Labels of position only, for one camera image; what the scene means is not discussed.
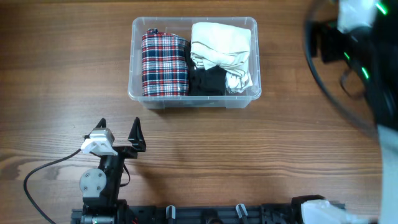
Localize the plaid flannel cloth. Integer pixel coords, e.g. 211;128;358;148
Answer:
141;29;189;96

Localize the black cloth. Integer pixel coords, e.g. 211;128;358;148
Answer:
185;43;226;96

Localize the white printed cloth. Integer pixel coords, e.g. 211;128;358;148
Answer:
226;63;253;93

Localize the cream cloth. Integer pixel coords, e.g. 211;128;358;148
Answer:
190;22;251;76

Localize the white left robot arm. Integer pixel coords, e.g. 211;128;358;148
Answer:
71;118;146;224

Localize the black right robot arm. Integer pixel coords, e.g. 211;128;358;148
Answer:
295;0;397;223

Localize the clear plastic storage box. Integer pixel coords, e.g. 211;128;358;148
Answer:
128;17;262;109

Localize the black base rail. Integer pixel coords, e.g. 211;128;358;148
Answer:
70;203;346;224

